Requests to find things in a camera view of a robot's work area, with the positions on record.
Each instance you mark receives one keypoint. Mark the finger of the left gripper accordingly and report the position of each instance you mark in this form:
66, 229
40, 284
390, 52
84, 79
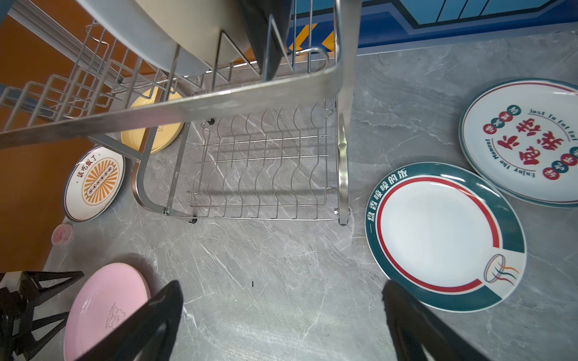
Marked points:
21, 293

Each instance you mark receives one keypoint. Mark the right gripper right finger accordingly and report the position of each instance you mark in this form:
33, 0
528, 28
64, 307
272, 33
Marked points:
417, 333

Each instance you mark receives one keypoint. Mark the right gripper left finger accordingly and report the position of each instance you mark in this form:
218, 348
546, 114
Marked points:
149, 334

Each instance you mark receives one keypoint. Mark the pink round plate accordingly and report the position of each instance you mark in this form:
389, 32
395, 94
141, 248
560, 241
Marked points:
110, 296

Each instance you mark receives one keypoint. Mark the white plate green red rim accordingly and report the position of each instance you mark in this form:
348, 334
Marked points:
446, 236

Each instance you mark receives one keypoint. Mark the chrome two-tier dish rack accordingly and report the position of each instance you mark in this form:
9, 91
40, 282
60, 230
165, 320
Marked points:
225, 144

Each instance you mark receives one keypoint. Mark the white plate red characters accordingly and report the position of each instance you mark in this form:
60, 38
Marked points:
521, 136

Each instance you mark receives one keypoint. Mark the white plate green cloud outline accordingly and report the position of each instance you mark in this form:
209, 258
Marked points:
132, 26

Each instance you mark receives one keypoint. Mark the black square floral plate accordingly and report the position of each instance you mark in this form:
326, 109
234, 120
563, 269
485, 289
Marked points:
267, 25

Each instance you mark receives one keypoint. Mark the cream round plate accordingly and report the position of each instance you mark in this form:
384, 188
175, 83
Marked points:
197, 26

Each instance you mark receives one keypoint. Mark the white plate orange sunburst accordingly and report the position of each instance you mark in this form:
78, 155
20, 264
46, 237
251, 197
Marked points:
93, 184

